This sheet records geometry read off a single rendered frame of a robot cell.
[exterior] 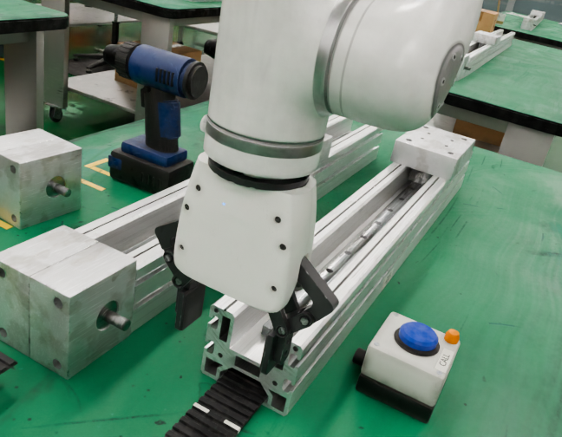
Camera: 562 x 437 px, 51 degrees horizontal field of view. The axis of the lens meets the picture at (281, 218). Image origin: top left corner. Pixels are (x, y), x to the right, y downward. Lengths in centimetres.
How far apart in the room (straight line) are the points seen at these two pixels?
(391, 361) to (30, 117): 199
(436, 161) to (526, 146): 130
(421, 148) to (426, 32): 70
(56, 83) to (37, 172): 266
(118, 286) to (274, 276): 22
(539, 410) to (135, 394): 43
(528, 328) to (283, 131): 57
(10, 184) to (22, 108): 162
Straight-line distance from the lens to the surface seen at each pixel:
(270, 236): 42
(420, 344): 62
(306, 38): 36
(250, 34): 38
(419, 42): 35
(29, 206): 85
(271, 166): 39
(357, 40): 36
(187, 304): 51
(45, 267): 60
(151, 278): 65
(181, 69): 90
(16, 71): 243
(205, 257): 45
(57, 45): 343
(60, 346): 60
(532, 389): 76
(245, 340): 61
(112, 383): 61
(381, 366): 62
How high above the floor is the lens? 120
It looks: 26 degrees down
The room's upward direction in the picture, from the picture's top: 11 degrees clockwise
